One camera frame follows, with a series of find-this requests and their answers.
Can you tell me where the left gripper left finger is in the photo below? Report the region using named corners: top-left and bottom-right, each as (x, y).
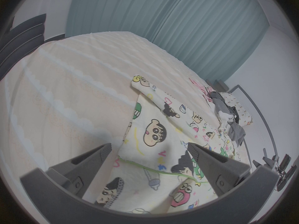
top-left (48, 143), bottom-right (112, 198)

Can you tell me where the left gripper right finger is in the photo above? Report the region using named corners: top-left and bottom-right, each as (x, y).
top-left (187, 142), bottom-right (252, 197)

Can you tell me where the pile of clothes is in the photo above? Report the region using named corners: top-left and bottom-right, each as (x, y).
top-left (209, 91), bottom-right (247, 148)

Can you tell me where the white printed pillow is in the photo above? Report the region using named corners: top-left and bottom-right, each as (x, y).
top-left (220, 91), bottom-right (254, 127)

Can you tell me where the white printed pyjama top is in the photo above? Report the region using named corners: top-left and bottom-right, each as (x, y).
top-left (95, 75), bottom-right (236, 215)

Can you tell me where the pink printed garment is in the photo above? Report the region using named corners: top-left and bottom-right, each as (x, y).
top-left (189, 78), bottom-right (212, 103)

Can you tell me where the bed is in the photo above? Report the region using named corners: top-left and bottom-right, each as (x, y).
top-left (0, 14), bottom-right (279, 215)

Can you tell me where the blue-green curtain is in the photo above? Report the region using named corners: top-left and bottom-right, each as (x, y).
top-left (65, 0), bottom-right (269, 82)

